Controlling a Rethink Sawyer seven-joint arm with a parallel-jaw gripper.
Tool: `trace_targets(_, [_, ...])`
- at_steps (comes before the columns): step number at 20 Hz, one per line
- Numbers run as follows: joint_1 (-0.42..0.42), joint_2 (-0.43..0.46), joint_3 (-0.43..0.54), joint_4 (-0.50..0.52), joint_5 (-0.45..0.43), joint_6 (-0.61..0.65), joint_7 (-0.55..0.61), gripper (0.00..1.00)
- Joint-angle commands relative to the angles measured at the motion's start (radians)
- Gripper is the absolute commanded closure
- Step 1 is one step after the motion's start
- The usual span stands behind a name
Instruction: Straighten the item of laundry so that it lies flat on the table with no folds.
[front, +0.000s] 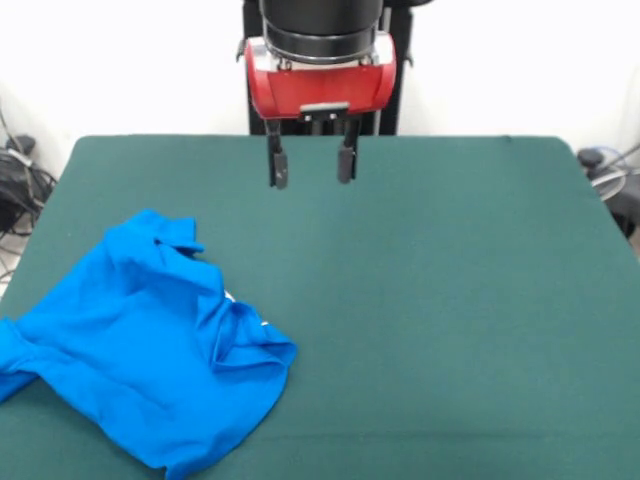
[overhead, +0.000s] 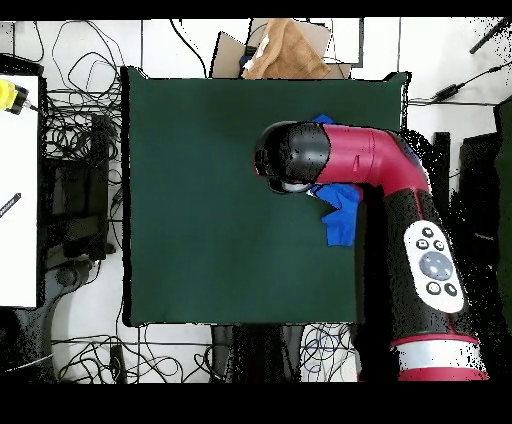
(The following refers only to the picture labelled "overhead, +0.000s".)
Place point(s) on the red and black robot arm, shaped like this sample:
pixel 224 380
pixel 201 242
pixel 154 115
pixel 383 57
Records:
pixel 360 156

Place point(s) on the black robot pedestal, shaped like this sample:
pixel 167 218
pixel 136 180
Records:
pixel 260 352

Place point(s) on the cardboard box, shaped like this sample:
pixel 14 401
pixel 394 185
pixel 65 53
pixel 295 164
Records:
pixel 228 56

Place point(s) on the blue shirt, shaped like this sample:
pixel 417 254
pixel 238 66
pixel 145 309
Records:
pixel 340 224

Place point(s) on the brown towel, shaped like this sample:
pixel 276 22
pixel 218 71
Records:
pixel 288 56

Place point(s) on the black marker pen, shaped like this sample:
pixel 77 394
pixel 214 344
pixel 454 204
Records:
pixel 10 204

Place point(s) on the dark green table cloth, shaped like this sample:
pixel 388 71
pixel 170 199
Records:
pixel 180 200

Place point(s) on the black metal frame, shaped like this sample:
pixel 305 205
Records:
pixel 98 180

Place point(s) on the white table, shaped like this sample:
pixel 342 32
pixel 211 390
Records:
pixel 18 180

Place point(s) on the yellow and black tool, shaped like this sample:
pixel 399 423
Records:
pixel 8 96

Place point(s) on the black chair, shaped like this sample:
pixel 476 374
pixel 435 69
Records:
pixel 478 168

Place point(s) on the black rod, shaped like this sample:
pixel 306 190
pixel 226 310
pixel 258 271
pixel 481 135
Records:
pixel 490 36

